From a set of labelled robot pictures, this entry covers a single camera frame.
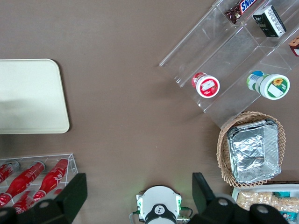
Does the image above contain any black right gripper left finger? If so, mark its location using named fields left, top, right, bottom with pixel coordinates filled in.
left=0, top=173, right=87, bottom=224

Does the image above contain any clear bag of nuts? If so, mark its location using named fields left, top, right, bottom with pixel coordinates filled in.
left=235, top=190, right=299, bottom=213

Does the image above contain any thin arm cable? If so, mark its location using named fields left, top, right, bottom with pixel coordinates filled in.
left=129, top=210, right=141, bottom=224
left=178, top=206, right=195, bottom=222

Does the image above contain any brown and red snack box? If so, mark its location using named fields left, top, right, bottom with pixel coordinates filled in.
left=288, top=35, right=299, bottom=57

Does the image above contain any white snack tray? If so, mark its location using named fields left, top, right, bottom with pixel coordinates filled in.
left=230, top=183, right=299, bottom=224

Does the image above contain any cream plastic tray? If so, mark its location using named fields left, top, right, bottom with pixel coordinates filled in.
left=0, top=58, right=71, bottom=134

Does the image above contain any red cola bottle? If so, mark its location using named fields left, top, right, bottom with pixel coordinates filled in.
left=0, top=161, right=46, bottom=207
left=0, top=162, right=21, bottom=185
left=33, top=158, right=70, bottom=202
left=12, top=190, right=36, bottom=217

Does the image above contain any red yogurt cup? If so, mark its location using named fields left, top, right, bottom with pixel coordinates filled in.
left=191, top=72, right=221, bottom=99

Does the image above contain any teal snack packet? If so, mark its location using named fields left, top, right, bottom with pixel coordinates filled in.
left=273, top=191, right=292, bottom=199

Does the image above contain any clear acrylic bottle rack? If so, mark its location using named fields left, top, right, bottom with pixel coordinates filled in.
left=0, top=153, right=78, bottom=210

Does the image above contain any brown Snickers bar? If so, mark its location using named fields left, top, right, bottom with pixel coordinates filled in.
left=224, top=0, right=258, bottom=24

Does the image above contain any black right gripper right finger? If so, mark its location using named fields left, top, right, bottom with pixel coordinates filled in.
left=186, top=172, right=290, bottom=224

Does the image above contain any clear acrylic tiered shelf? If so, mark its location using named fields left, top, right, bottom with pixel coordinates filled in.
left=158, top=0, right=299, bottom=129

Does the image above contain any black and white carton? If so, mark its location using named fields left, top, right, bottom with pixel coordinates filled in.
left=252, top=5, right=287, bottom=38

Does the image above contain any aluminium foil container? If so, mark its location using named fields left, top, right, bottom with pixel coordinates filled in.
left=226, top=119, right=282, bottom=183

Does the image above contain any tan woven basket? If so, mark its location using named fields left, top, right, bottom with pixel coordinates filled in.
left=217, top=111, right=287, bottom=189

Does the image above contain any green yogurt cup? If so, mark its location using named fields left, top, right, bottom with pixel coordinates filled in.
left=246, top=70, right=291, bottom=101

